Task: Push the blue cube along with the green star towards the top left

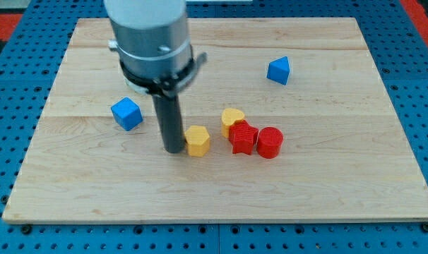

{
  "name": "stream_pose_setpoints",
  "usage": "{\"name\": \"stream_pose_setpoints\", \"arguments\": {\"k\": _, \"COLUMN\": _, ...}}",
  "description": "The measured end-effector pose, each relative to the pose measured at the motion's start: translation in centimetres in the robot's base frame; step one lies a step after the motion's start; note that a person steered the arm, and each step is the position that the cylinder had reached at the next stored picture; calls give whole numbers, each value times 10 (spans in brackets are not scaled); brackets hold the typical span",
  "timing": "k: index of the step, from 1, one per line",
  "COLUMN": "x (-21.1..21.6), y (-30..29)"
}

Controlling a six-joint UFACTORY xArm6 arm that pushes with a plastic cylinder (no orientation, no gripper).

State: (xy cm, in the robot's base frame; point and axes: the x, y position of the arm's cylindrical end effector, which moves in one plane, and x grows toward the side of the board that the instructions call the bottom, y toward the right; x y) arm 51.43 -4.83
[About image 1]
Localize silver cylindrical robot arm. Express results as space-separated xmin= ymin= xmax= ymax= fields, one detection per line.
xmin=104 ymin=0 xmax=207 ymax=98

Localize red star block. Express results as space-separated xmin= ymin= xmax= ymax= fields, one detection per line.
xmin=228 ymin=120 xmax=258 ymax=155

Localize blue cube block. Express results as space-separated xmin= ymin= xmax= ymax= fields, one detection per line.
xmin=110 ymin=97 xmax=143 ymax=131

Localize yellow heart block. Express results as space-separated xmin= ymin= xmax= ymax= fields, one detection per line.
xmin=220 ymin=108 xmax=245 ymax=138

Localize yellow hexagon block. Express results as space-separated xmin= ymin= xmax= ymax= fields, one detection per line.
xmin=185 ymin=126 xmax=210 ymax=157

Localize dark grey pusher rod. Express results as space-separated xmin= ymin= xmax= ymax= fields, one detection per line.
xmin=153 ymin=96 xmax=185 ymax=153

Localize red cylinder block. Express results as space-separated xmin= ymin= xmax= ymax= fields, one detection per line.
xmin=256 ymin=126 xmax=284 ymax=159

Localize light wooden board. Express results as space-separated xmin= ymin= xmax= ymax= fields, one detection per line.
xmin=3 ymin=18 xmax=428 ymax=224

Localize blue triangular prism block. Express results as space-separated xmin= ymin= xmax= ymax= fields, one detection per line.
xmin=266 ymin=56 xmax=290 ymax=85

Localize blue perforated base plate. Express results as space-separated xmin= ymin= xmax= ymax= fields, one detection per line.
xmin=0 ymin=0 xmax=428 ymax=253

